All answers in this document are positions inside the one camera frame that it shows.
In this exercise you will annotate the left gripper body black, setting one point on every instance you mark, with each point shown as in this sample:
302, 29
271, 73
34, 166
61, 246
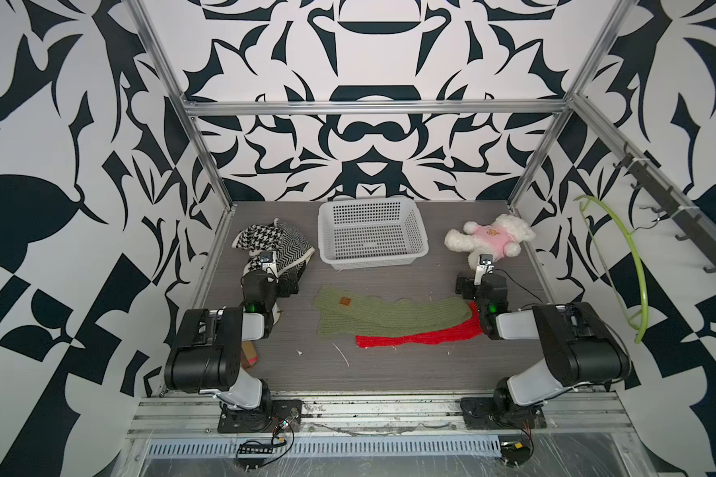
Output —
281, 289

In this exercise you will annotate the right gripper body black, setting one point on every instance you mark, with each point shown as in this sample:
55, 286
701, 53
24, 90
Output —
471, 290

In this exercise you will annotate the green knitted scarf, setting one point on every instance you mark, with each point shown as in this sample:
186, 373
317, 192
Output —
345, 312

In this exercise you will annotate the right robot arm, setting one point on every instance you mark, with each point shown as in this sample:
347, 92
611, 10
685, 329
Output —
578, 347

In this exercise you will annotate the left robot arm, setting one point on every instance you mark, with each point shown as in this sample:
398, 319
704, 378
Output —
206, 357

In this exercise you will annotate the red knitted scarf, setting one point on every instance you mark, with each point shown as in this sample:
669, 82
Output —
462, 332

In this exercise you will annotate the black white houndstooth scarf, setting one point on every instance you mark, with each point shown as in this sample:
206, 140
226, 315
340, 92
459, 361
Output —
293, 250

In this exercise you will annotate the white plastic basket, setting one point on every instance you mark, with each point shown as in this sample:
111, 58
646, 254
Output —
371, 233

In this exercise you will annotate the white teddy bear pink shirt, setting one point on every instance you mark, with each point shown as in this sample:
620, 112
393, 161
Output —
501, 239

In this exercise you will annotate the green clothes hanger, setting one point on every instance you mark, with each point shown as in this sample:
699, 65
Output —
627, 277

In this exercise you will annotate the black connector hub left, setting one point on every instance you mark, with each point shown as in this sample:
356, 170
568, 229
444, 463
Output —
255, 449

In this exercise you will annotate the black connector hub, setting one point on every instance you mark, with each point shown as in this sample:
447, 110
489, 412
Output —
515, 453
255, 449

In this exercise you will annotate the black connector hub right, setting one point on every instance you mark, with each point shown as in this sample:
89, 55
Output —
515, 453

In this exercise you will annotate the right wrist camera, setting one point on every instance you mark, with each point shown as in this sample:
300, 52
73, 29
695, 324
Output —
485, 266

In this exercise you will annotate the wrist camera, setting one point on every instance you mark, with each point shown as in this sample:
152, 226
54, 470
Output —
267, 262
485, 266

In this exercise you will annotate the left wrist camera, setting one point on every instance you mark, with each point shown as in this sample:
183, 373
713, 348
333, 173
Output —
267, 262

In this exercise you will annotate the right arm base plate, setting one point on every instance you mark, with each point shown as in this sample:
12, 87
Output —
500, 413

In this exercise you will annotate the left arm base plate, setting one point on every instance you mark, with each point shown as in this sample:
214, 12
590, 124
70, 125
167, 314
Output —
271, 416

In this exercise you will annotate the white slotted cable duct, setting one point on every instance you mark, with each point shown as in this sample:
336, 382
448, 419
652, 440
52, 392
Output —
336, 446

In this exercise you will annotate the grey wall hook rail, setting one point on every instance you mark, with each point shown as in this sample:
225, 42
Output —
672, 204

